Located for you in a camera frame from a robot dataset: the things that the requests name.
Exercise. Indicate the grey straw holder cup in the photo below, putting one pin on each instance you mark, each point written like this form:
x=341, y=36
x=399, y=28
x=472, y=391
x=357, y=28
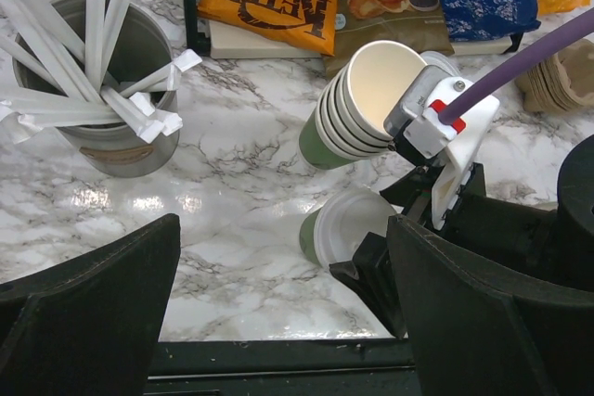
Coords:
x=99, y=72

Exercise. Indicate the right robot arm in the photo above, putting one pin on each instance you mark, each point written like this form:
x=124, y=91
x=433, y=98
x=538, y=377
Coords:
x=574, y=224

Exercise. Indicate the stack of white plastic lids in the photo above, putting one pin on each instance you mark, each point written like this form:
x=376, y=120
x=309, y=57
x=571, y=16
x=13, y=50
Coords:
x=441, y=62

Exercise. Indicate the cardboard cup carrier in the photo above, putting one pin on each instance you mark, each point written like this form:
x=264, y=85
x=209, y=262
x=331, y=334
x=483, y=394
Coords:
x=562, y=83

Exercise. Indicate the single green paper cup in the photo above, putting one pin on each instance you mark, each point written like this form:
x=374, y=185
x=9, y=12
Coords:
x=334, y=232

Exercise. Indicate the stack of green paper cups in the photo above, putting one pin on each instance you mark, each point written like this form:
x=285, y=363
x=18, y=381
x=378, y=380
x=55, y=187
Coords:
x=347, y=123

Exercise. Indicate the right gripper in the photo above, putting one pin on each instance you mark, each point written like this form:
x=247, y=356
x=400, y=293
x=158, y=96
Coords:
x=517, y=237

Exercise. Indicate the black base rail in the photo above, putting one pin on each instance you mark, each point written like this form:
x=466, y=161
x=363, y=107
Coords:
x=284, y=367

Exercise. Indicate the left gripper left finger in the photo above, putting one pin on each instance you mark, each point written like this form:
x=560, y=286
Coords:
x=89, y=325

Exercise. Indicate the beige three-tier shelf rack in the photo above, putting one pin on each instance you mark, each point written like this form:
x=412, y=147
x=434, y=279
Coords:
x=220, y=40

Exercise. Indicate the brown chips bag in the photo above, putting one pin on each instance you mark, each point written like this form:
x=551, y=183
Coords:
x=418, y=24

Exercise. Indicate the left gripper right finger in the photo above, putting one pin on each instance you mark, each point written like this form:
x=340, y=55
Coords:
x=479, y=328

